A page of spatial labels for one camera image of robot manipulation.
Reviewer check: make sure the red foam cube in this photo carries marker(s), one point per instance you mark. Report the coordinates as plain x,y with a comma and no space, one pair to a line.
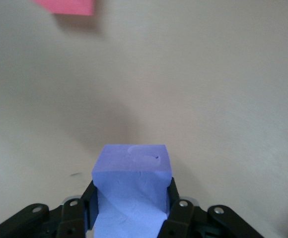
69,6

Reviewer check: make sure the brown table cover sheet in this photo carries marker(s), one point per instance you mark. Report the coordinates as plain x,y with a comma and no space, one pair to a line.
208,99

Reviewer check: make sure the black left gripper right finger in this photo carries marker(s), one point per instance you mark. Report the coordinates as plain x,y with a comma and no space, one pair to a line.
183,220

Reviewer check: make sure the purple foam cube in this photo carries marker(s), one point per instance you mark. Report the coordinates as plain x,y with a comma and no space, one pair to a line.
131,188

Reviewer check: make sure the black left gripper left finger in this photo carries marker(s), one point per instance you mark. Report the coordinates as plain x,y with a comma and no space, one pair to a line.
69,218

